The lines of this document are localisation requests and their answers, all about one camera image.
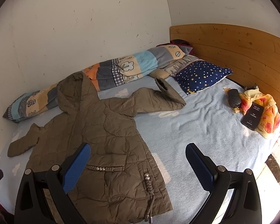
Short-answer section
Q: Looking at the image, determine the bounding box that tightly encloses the black glasses case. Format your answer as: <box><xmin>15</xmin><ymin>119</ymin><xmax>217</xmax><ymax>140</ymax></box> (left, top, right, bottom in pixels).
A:
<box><xmin>227</xmin><ymin>89</ymin><xmax>241</xmax><ymax>108</ymax></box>

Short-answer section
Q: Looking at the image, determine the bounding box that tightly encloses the yellow red floral cloth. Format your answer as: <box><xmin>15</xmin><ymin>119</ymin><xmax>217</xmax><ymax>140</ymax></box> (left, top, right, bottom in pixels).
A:
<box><xmin>223</xmin><ymin>88</ymin><xmax>280</xmax><ymax>139</ymax></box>

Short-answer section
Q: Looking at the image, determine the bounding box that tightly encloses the brown hooded puffer jacket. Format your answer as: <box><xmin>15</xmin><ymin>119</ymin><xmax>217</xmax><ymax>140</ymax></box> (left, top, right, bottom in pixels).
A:
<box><xmin>7</xmin><ymin>72</ymin><xmax>186</xmax><ymax>223</ymax></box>

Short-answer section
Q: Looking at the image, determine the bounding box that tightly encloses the light blue cloud bedsheet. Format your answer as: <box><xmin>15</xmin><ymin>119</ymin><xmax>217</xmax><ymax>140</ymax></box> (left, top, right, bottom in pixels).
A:
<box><xmin>0</xmin><ymin>76</ymin><xmax>280</xmax><ymax>223</ymax></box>

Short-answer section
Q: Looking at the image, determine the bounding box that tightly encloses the beige printed pillow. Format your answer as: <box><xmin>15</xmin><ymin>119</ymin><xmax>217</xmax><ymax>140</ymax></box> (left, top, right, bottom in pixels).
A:
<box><xmin>149</xmin><ymin>55</ymin><xmax>200</xmax><ymax>79</ymax></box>

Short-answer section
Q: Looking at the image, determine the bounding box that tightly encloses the patchwork rolled quilt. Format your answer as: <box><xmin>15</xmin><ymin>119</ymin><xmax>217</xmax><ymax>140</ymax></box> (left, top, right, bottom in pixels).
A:
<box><xmin>3</xmin><ymin>43</ymin><xmax>193</xmax><ymax>123</ymax></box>

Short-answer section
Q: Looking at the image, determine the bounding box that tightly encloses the navy star pillow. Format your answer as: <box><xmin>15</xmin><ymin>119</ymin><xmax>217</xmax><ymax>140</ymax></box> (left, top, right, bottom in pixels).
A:
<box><xmin>175</xmin><ymin>60</ymin><xmax>233</xmax><ymax>95</ymax></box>

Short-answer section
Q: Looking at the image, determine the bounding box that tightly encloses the wooden headboard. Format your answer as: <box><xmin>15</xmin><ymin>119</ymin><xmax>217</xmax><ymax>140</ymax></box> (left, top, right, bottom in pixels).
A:
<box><xmin>169</xmin><ymin>23</ymin><xmax>280</xmax><ymax>112</ymax></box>

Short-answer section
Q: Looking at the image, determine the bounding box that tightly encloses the black smartphone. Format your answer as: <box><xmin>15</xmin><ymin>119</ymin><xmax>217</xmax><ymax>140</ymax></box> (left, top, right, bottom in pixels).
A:
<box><xmin>241</xmin><ymin>102</ymin><xmax>264</xmax><ymax>131</ymax></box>

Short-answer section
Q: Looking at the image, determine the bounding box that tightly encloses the dark red cloth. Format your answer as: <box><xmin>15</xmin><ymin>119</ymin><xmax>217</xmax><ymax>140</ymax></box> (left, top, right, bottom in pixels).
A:
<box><xmin>158</xmin><ymin>39</ymin><xmax>193</xmax><ymax>48</ymax></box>

